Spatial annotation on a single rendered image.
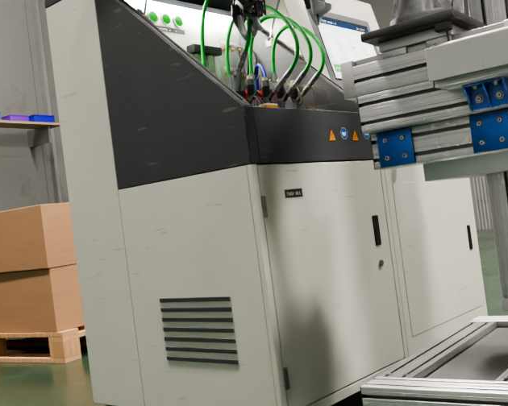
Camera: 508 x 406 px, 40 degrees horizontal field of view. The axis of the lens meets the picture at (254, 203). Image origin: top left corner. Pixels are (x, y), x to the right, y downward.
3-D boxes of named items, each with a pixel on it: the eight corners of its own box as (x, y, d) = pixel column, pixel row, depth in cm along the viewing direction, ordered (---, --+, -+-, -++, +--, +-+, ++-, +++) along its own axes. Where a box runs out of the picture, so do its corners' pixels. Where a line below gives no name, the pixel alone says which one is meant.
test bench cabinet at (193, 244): (287, 456, 184) (250, 163, 186) (147, 432, 222) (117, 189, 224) (412, 385, 238) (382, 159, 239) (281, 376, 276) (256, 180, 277)
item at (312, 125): (260, 163, 189) (253, 105, 190) (248, 165, 192) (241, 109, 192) (376, 159, 236) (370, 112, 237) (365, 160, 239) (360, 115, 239)
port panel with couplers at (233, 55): (233, 111, 260) (222, 30, 260) (226, 113, 262) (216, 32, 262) (255, 112, 269) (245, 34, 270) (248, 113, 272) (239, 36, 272)
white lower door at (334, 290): (290, 415, 186) (258, 164, 188) (284, 414, 188) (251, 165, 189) (406, 358, 235) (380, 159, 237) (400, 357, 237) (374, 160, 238)
